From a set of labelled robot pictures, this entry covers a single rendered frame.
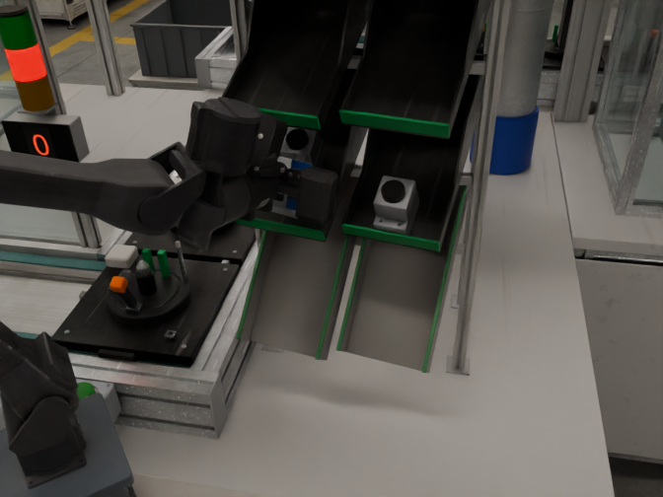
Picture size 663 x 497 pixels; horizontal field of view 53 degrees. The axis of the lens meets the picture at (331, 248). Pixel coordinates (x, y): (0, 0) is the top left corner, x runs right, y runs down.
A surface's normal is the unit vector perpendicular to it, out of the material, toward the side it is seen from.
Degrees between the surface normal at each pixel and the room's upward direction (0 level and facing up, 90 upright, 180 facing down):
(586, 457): 0
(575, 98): 90
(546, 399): 0
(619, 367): 90
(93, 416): 0
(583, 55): 90
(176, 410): 90
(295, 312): 45
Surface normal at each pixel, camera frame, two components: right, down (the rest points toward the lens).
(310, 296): -0.27, -0.18
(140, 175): 0.22, -0.86
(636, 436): -0.19, 0.58
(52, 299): -0.03, -0.81
